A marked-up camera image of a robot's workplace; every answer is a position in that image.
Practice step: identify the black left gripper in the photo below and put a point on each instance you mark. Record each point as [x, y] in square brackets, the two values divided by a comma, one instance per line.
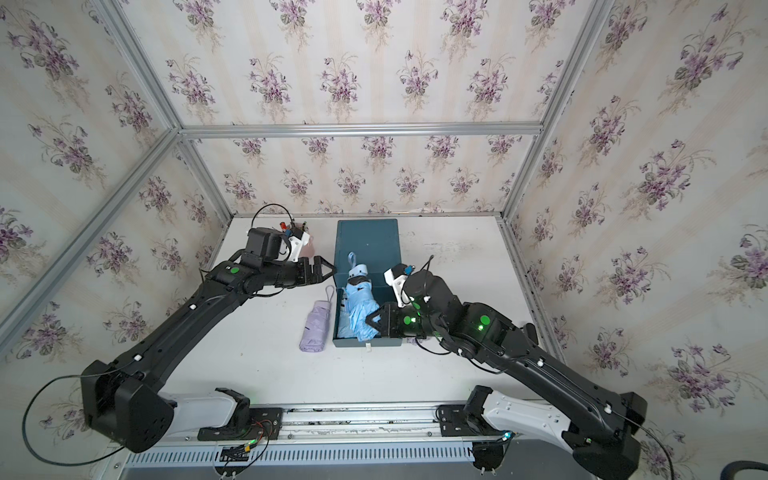
[315, 277]

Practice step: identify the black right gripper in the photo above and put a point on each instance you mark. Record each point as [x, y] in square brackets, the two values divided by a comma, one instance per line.
[389, 326]

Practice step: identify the blue umbrella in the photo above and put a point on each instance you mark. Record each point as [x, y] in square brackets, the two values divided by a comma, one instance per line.
[360, 301]
[344, 329]

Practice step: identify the teal drawer cabinet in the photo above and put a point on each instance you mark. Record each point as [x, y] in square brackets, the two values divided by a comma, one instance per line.
[376, 244]

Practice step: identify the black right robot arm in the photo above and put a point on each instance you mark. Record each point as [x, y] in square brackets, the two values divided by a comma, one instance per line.
[485, 337]

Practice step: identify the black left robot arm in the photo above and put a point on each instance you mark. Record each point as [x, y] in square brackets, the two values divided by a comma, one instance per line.
[121, 400]

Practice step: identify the pink pen holder cup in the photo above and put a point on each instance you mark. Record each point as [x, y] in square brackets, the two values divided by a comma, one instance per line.
[287, 226]

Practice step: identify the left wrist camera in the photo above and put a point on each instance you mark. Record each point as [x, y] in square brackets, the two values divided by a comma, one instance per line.
[297, 240]

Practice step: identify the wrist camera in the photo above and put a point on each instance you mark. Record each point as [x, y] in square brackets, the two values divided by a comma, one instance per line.
[297, 240]
[395, 278]

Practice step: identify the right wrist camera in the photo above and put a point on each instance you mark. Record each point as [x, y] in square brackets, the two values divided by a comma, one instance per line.
[395, 278]

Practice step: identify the aluminium rail beam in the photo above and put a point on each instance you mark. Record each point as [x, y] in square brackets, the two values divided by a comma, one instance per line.
[360, 423]

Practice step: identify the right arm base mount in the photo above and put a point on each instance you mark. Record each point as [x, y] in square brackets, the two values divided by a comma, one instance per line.
[466, 420]

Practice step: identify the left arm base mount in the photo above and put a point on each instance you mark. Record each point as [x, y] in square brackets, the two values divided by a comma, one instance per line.
[242, 421]

